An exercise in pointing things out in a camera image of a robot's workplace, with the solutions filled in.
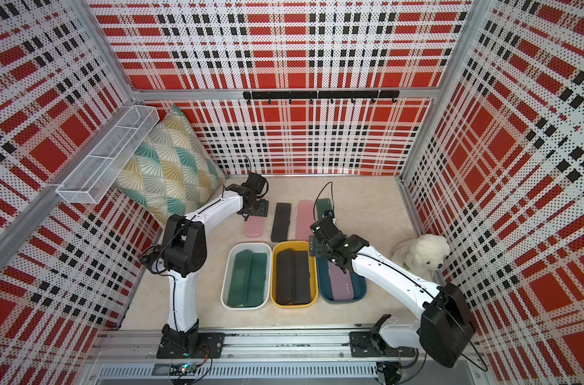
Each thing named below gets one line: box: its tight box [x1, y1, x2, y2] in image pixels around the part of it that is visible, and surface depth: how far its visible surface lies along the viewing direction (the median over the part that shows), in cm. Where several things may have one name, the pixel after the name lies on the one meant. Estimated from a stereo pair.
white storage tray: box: [221, 242, 272, 311], surface depth 90 cm
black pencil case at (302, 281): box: [293, 250, 312, 305], surface depth 86 cm
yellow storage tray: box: [270, 240, 318, 309], surface depth 86 cm
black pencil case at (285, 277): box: [275, 248, 296, 305], surface depth 86 cm
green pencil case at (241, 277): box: [227, 249, 253, 307], surface depth 87 cm
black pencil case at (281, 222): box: [271, 202, 292, 243], surface depth 106 cm
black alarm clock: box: [139, 245, 167, 274], surface depth 87 cm
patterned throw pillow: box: [113, 105, 228, 224], surface depth 92 cm
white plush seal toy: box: [392, 233, 451, 280], surface depth 76 cm
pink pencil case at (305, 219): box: [295, 199, 315, 241], surface depth 111 cm
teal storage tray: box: [316, 256, 367, 304], surface depth 84 cm
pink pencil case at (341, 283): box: [328, 261, 354, 301], surface depth 86 cm
